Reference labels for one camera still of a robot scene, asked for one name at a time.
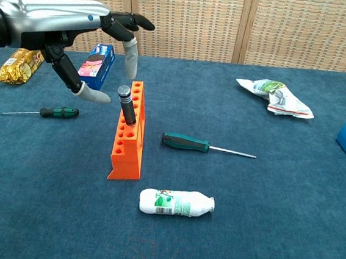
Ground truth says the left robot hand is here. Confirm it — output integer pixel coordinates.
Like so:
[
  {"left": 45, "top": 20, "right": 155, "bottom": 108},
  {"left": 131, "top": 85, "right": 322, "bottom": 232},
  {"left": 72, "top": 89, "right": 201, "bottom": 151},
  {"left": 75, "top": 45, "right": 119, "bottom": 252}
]
[{"left": 0, "top": 0, "right": 158, "bottom": 108}]

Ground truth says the small green black screwdriver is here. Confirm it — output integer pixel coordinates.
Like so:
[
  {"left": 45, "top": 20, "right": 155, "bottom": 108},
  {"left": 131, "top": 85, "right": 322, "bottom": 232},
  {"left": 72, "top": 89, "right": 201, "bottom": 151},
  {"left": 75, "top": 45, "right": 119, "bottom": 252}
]
[{"left": 0, "top": 100, "right": 81, "bottom": 124}]

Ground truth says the orange screwdriver holder block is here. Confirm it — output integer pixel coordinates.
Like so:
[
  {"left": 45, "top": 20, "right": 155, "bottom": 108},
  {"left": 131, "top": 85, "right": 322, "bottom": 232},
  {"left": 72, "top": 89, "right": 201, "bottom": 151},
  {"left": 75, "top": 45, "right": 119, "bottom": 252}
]
[{"left": 106, "top": 79, "right": 151, "bottom": 183}]

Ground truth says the blue pink cookie box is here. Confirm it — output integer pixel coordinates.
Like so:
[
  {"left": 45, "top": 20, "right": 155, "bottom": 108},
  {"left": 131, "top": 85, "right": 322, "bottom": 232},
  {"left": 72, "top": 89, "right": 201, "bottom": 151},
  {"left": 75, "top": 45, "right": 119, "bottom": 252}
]
[{"left": 75, "top": 41, "right": 117, "bottom": 93}]

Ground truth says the gold foil snack packet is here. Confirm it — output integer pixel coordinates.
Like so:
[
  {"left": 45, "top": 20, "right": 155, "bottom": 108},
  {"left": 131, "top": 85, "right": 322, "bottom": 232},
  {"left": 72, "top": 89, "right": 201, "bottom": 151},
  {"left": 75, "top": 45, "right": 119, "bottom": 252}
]
[{"left": 0, "top": 45, "right": 46, "bottom": 88}]

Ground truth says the large green black screwdriver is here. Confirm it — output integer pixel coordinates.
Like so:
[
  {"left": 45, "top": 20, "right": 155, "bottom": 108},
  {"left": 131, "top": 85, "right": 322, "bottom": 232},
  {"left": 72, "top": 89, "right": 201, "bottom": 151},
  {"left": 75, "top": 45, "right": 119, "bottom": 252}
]
[{"left": 159, "top": 131, "right": 259, "bottom": 160}]

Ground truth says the white plastic bottle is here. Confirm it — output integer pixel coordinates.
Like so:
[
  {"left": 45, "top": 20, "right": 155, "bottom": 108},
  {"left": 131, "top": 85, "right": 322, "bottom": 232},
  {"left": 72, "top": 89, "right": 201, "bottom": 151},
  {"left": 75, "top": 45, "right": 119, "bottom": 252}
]
[{"left": 137, "top": 186, "right": 217, "bottom": 222}]

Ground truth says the crumpled white snack bag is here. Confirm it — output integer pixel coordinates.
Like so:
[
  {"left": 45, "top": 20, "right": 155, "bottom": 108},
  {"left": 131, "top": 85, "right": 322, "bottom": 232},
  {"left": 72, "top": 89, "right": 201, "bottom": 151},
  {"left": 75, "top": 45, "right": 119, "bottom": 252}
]
[{"left": 232, "top": 76, "right": 319, "bottom": 121}]

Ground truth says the blue felt table cover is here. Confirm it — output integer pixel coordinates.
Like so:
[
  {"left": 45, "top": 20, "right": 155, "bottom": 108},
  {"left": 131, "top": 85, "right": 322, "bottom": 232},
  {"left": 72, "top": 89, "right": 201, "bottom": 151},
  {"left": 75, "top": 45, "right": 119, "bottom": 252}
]
[{"left": 0, "top": 38, "right": 346, "bottom": 259}]

